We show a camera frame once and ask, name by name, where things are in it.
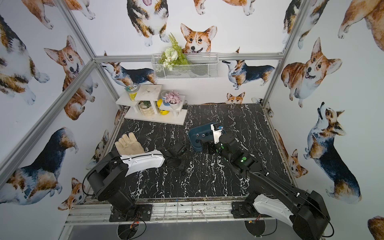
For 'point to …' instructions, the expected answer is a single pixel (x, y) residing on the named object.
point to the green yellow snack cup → (132, 90)
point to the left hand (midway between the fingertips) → (183, 161)
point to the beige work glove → (128, 145)
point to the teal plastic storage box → (198, 133)
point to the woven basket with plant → (146, 108)
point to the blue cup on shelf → (163, 96)
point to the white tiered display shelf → (152, 92)
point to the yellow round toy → (159, 103)
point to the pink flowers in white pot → (173, 98)
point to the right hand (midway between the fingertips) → (211, 133)
